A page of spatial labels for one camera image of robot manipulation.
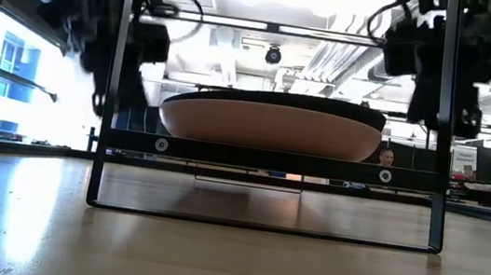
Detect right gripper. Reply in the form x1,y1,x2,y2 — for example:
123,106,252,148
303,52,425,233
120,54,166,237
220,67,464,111
374,8,491,143

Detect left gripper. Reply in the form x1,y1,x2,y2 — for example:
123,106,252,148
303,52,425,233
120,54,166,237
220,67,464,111
74,14,174,124

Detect beige bowl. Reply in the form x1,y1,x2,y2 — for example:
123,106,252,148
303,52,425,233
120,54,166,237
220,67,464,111
156,89,386,165

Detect white printed sign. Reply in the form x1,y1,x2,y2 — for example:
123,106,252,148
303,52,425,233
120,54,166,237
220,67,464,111
448,144,481,182

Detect person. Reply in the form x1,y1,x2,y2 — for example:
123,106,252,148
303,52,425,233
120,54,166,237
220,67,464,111
375,146,398,169

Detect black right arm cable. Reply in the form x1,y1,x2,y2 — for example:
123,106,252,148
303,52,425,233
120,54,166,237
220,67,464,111
363,0,421,51

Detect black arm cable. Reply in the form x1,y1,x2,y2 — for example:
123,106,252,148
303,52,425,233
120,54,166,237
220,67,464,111
363,0,421,51
144,0,207,47

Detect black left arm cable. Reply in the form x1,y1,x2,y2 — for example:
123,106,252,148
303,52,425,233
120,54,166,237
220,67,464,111
144,0,207,47

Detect black ceiling dome camera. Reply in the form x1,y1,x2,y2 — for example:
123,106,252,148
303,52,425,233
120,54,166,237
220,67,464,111
263,44,285,67

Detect black metal shelf frame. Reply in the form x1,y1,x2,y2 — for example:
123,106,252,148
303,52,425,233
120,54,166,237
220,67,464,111
85,0,473,255

